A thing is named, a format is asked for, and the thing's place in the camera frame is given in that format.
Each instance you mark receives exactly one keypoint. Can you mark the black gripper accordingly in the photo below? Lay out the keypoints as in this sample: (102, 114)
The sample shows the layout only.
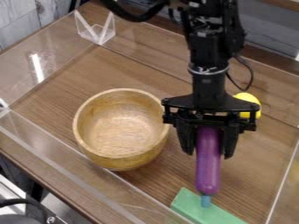
(209, 106)

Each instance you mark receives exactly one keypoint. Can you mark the purple toy eggplant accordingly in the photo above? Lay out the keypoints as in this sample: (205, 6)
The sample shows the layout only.
(207, 164)

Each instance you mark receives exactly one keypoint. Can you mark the brown wooden bowl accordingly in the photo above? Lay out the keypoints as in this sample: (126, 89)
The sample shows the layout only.
(119, 130)

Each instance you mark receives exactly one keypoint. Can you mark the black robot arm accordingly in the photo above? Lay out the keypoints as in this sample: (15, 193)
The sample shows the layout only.
(215, 38)

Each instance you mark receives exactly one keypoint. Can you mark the yellow toy lemon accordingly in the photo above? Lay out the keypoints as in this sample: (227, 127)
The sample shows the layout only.
(249, 98)

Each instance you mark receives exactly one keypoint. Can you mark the green block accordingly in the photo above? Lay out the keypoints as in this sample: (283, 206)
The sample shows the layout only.
(199, 210)

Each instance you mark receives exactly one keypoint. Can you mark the clear acrylic enclosure wall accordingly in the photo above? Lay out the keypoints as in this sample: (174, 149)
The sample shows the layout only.
(55, 69)

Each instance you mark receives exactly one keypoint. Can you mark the clear acrylic corner bracket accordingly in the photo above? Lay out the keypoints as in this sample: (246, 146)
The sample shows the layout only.
(99, 34)

